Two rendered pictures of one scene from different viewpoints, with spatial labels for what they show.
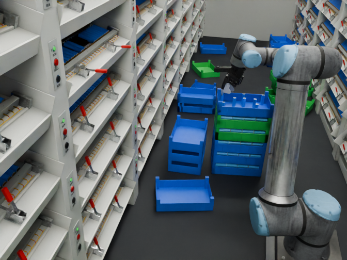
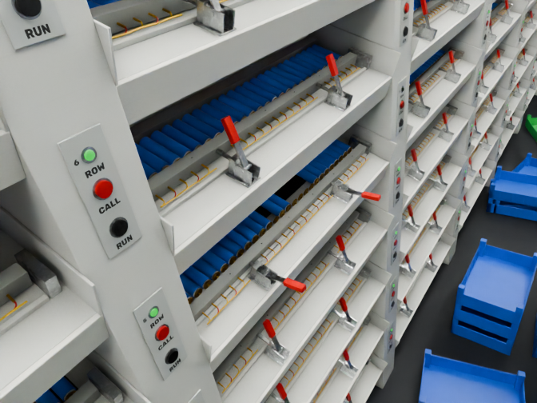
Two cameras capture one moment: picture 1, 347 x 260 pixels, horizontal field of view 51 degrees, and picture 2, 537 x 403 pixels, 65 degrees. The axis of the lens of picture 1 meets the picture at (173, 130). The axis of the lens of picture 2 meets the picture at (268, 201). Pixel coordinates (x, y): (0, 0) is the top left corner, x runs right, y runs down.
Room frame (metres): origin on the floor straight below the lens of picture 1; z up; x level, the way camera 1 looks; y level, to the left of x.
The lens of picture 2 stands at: (0.64, -0.01, 1.38)
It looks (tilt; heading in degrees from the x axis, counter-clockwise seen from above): 34 degrees down; 32
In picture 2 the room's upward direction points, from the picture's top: 9 degrees counter-clockwise
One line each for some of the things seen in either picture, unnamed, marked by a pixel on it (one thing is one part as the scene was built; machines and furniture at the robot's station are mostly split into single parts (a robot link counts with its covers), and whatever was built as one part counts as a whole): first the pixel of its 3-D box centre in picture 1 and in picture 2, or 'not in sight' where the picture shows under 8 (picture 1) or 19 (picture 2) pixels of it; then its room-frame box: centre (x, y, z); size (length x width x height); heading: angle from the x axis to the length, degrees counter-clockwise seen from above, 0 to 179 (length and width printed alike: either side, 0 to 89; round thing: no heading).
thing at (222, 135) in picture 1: (240, 127); not in sight; (1.90, -0.40, 0.28); 0.30 x 0.20 x 0.08; 87
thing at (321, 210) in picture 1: (315, 215); not in sight; (1.12, -0.59, 0.31); 0.17 x 0.15 x 0.18; 95
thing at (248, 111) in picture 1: (243, 102); not in sight; (1.90, -0.40, 0.44); 0.30 x 0.20 x 0.08; 87
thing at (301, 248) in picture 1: (309, 239); not in sight; (1.13, -0.59, 0.17); 0.19 x 0.19 x 0.10
